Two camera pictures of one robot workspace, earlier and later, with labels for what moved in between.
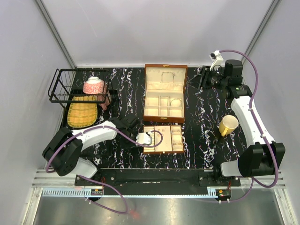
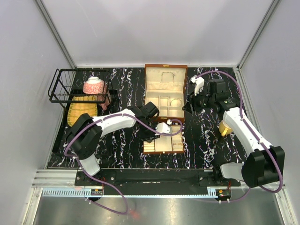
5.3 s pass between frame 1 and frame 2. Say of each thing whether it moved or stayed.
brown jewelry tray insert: stayed
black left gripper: moved
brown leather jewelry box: stayed
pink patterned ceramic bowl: stayed
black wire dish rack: stayed
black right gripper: moved
